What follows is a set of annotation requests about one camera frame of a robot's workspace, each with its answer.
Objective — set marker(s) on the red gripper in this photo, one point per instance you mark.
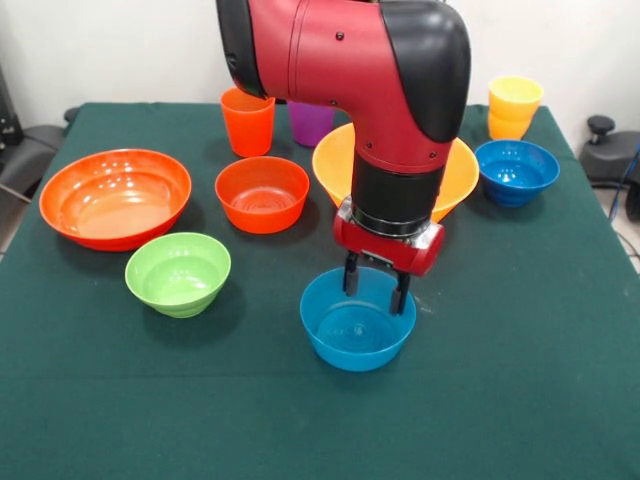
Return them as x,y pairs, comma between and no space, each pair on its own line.
395,250

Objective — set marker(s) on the light blue plastic bowl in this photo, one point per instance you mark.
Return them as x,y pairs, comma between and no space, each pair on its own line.
357,340

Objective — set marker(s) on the red plastic cup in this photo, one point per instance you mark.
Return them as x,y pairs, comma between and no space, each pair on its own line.
248,127

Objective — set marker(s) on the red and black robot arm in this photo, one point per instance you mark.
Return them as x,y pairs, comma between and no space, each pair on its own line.
360,65

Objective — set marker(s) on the large orange plastic bowl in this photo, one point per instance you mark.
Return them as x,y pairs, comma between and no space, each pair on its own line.
332,170

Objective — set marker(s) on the small red plastic bowl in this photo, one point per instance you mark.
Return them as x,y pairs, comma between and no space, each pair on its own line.
262,200

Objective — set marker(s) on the purple plastic cup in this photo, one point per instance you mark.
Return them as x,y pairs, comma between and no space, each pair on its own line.
310,127

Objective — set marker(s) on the dark blue plastic bowl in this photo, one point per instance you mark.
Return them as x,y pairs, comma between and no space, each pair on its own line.
517,172

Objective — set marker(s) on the small green plastic bowl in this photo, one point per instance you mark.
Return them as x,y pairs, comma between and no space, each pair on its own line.
177,277

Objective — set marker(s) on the yellow plastic cup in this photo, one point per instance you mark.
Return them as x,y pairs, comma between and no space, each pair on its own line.
515,97
507,129

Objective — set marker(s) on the dark green table cloth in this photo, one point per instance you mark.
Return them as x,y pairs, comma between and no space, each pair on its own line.
200,400

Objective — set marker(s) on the black chair base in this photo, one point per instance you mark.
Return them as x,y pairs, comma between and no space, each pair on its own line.
607,155

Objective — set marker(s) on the large red plastic bowl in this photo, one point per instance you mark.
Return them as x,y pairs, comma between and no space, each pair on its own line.
115,205

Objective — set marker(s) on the black equipment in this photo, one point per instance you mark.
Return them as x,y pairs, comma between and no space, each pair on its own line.
7,115

